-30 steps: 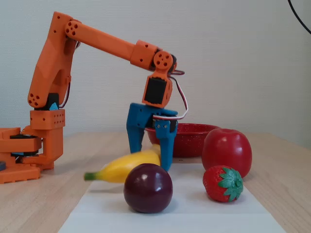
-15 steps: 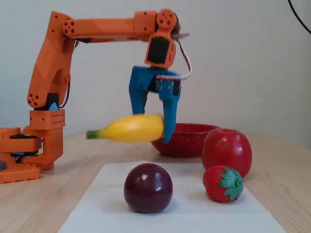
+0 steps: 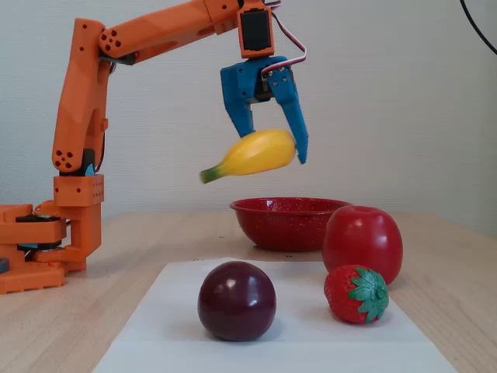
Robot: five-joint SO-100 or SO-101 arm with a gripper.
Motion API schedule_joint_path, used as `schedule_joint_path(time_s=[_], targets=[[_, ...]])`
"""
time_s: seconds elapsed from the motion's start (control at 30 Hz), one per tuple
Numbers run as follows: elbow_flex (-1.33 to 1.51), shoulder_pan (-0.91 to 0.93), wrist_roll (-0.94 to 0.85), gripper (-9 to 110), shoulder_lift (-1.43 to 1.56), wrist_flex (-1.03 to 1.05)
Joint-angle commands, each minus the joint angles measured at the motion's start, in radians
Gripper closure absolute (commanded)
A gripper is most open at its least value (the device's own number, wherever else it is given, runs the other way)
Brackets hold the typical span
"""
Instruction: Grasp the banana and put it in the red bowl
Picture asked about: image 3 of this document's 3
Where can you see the white paper sheet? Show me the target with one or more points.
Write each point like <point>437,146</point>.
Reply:
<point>303,346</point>

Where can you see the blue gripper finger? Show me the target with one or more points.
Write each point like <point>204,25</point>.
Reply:
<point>295,116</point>
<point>242,118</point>

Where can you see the yellow toy banana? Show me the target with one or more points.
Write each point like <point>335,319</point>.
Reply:
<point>260,151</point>

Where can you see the red toy strawberry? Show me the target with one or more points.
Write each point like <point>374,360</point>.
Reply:
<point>339,295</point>

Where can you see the dark purple toy plum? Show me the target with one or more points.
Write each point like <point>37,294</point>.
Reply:
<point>237,303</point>

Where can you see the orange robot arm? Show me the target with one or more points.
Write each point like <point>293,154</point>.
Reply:
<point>77,97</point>

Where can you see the red speckled bowl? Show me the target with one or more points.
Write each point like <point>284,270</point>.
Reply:
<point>279,225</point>

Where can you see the orange robot base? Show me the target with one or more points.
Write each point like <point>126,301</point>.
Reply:
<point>31,277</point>

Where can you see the blue gripper body with servo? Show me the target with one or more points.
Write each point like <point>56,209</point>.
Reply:
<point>238,83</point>

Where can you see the red toy apple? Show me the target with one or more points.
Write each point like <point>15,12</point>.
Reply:
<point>361,241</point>

